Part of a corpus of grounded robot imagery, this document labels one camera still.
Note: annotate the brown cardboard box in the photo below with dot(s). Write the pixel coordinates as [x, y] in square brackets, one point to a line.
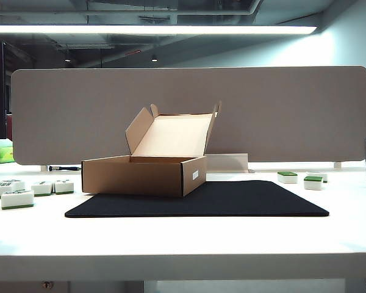
[131, 178]

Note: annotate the black marker pen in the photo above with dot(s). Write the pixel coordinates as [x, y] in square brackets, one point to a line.
[64, 168]

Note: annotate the six bamboo mahjong tile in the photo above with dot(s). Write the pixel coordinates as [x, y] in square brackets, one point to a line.
[0, 190]

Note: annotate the two bamboo mahjong tile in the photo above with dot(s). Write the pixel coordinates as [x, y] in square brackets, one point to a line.
[42, 188]

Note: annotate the eight bamboo mahjong tile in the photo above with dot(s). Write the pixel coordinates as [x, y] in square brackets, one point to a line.
[16, 184]

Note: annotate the long white light strip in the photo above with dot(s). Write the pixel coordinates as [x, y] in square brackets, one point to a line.
[140, 29]

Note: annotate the green white mahjong tile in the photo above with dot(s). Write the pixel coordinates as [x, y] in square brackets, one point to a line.
[325, 177]
[313, 183]
[287, 177]

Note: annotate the black rectangular mat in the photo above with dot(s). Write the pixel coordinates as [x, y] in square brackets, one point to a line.
[231, 201]

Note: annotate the three bamboo mahjong tile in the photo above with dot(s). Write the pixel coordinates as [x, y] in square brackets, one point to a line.
[64, 186]

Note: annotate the white divider foot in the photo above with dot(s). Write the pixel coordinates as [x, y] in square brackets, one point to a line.
[337, 164]
[44, 168]

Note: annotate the green white packaging bag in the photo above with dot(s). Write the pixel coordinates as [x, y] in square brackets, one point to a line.
[3, 155]

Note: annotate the bird print mahjong tile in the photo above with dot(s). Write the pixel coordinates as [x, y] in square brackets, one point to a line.
[17, 200]

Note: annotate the taupe felt desk divider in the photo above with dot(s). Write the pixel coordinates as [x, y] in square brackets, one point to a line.
[79, 107]

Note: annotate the round metal desk lock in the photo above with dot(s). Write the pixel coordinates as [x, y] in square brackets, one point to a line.
[47, 284]

